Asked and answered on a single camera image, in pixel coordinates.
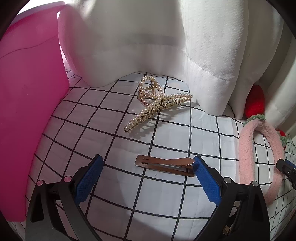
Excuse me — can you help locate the pink fuzzy strawberry headband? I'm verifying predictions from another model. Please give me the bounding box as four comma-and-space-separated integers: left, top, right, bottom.
238, 85, 287, 205

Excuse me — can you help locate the brown snap hair clip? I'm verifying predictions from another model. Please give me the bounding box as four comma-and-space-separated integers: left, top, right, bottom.
135, 155, 195, 177

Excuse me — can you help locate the pearl gold hair claw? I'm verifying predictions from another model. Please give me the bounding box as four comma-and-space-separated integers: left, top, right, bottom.
124, 75, 193, 133

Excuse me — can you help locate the pink storage box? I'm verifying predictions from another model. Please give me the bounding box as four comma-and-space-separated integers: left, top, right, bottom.
1, 1, 69, 222

